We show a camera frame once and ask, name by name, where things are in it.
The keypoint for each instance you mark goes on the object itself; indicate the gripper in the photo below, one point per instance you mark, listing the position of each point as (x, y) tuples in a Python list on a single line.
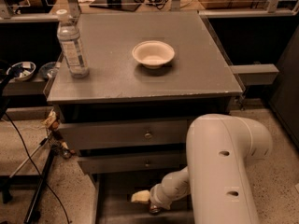
[(156, 196)]

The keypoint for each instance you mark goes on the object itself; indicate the red coke can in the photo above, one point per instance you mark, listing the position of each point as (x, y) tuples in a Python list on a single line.
[(154, 210)]

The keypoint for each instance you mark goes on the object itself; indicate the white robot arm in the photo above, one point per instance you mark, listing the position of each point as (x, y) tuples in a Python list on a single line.
[(218, 147)]

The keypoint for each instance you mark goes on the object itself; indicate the grey open bottom drawer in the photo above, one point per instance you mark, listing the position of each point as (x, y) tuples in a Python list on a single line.
[(114, 204)]

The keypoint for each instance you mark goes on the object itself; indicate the grey middle drawer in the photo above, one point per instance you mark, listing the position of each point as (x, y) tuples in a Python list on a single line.
[(132, 162)]

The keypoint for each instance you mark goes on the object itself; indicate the grey top drawer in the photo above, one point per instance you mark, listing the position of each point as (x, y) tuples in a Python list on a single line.
[(126, 133)]

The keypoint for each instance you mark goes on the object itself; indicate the grey drawer cabinet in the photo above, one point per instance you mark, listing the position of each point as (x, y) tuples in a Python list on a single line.
[(196, 82)]

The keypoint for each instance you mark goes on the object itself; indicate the black tripod stand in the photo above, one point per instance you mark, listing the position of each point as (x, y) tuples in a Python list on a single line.
[(36, 182)]

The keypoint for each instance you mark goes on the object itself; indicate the white paper bowl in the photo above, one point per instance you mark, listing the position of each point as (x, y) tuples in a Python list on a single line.
[(153, 54)]

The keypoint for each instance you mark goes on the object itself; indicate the dark blue bowl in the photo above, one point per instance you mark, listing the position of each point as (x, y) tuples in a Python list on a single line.
[(49, 70)]

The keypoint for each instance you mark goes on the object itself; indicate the white bowl with items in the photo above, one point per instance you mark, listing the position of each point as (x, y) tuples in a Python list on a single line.
[(21, 71)]

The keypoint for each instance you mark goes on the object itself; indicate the grey side shelf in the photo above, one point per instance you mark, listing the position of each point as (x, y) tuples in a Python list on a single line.
[(255, 74)]

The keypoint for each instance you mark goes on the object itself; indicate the clear plastic water bottle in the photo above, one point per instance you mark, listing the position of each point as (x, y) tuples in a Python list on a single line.
[(69, 37)]

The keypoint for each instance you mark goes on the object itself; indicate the black monitor base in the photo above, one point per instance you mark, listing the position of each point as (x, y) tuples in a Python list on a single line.
[(121, 5)]

